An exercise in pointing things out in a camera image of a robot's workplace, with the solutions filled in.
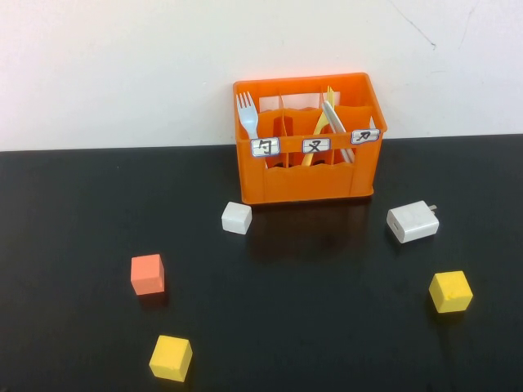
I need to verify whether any pale blue plastic fork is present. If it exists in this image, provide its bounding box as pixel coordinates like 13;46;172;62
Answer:
235;91;270;169

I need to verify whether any yellow plastic fork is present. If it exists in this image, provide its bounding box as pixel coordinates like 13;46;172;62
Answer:
301;84;337;167

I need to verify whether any cream white plastic knife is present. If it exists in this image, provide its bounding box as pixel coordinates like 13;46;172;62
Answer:
325;102;357;163

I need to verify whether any orange plastic cutlery crate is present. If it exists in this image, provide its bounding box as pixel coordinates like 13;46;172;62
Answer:
232;72;388;205

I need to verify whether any white foam cube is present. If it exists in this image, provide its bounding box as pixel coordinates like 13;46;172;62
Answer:
221;201;253;235

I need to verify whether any paper label spoon character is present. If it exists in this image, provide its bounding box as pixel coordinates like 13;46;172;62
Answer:
250;136;281;158

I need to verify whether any paper label fork character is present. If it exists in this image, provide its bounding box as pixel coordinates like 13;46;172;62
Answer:
302;137;332;154

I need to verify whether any orange foam cube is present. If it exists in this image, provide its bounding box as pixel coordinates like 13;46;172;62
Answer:
130;253;166;296

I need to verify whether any white USB power adapter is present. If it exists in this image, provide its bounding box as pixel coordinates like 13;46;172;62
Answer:
386;199;440;245

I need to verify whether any yellow foam cube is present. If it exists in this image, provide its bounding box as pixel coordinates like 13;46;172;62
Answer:
428;269;475;314
149;335;194;383

